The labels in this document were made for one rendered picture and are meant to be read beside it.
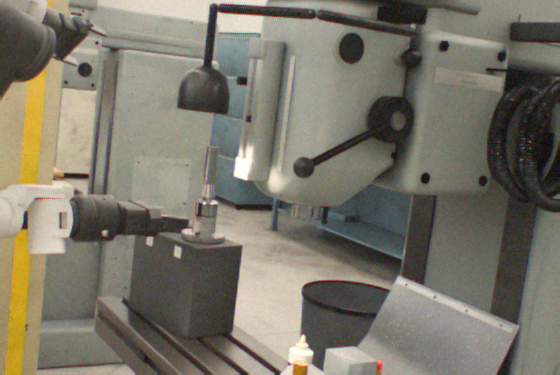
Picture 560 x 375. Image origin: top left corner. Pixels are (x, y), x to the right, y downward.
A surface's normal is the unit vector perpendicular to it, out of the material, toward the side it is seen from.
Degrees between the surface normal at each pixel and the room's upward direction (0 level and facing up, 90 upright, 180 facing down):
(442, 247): 90
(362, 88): 90
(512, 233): 90
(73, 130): 90
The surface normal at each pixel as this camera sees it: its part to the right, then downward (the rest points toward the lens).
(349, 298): 0.01, 0.05
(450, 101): 0.53, 0.16
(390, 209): -0.84, -0.04
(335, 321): -0.44, 0.11
